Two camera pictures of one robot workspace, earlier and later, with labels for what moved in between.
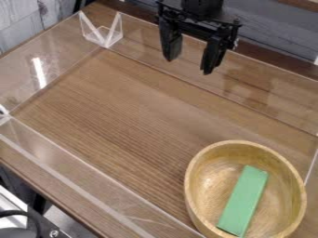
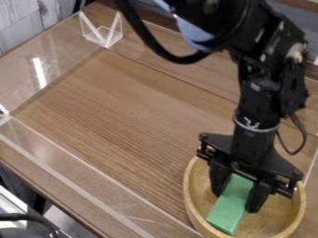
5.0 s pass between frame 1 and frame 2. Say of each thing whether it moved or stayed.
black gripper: moved
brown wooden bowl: stayed
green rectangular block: moved
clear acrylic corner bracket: stayed
